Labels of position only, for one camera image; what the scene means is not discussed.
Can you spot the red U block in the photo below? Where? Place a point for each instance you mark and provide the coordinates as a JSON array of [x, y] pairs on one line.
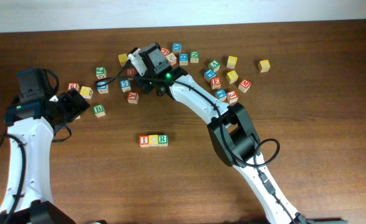
[[131, 72]]

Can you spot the yellow block centre right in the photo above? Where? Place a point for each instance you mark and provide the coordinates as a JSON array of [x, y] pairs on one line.
[[232, 76]]

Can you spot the red 3 block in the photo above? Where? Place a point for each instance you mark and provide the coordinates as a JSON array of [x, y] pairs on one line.
[[232, 96]]

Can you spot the green B block right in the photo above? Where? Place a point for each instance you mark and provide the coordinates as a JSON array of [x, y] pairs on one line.
[[99, 110]]

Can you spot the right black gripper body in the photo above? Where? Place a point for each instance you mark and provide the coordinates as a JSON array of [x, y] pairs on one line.
[[147, 84]]

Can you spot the red C block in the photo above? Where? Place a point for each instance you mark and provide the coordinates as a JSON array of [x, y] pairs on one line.
[[165, 51]]

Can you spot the yellow block far right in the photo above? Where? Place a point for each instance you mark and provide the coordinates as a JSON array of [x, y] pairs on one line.
[[264, 66]]

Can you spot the red M block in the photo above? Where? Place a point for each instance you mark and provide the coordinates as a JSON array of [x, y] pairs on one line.
[[244, 85]]

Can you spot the red K block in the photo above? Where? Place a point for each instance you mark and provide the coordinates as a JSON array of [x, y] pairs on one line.
[[133, 97]]

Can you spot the red 6 block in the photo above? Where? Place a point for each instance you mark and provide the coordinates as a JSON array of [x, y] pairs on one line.
[[73, 85]]

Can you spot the red I block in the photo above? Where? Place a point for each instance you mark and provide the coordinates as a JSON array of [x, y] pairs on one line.
[[144, 141]]

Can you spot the yellow block upper right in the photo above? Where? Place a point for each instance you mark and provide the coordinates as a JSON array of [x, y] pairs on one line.
[[231, 62]]

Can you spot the blue X block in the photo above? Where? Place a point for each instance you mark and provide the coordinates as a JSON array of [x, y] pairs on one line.
[[176, 48]]

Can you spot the blue 5 block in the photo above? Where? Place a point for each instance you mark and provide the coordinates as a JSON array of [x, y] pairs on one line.
[[125, 85]]

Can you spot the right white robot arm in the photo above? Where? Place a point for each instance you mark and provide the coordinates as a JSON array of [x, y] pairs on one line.
[[231, 130]]

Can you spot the blue 1 block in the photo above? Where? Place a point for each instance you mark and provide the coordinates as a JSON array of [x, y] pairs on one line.
[[221, 95]]

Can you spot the green J block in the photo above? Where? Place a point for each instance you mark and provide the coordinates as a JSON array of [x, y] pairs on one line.
[[100, 72]]

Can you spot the yellow block upper left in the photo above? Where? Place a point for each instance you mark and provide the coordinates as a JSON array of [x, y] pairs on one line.
[[123, 58]]

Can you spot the green V block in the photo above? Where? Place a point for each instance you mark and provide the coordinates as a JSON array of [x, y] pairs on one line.
[[214, 65]]

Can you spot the green R block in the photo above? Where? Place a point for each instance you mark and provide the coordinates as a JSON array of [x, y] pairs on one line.
[[163, 140]]

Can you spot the yellow C block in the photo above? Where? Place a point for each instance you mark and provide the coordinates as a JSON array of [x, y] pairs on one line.
[[153, 140]]

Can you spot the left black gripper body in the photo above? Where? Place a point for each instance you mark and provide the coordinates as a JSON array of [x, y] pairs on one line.
[[70, 106]]

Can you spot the blue P block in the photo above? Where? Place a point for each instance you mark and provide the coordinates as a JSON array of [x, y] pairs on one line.
[[209, 74]]

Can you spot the green N block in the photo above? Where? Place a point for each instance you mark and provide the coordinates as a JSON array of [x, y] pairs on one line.
[[194, 56]]

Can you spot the red and wood block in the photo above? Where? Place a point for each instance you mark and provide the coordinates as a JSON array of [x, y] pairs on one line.
[[172, 59]]

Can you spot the blue H block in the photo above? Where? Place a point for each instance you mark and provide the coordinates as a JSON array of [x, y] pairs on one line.
[[183, 59]]

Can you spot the red E block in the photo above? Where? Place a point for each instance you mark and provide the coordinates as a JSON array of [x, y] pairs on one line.
[[215, 83]]

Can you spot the blue I block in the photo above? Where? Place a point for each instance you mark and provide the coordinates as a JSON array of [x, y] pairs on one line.
[[102, 87]]

